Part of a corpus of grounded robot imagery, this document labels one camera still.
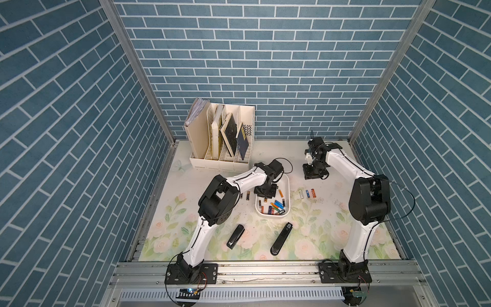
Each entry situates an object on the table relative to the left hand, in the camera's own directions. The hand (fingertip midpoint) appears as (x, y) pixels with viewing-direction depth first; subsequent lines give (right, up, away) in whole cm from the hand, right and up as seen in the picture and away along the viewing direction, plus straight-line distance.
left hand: (272, 198), depth 95 cm
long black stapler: (+2, -14, -15) cm, 21 cm away
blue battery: (+18, +2, +1) cm, 18 cm away
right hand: (+19, +11, 0) cm, 21 cm away
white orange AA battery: (+15, +2, +1) cm, 15 cm away
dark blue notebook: (-16, +29, +16) cm, 37 cm away
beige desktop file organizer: (-27, +32, +3) cm, 42 cm away
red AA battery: (+21, +2, +1) cm, 21 cm away
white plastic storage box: (+3, -4, -4) cm, 6 cm away
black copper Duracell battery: (-12, +1, +1) cm, 13 cm away
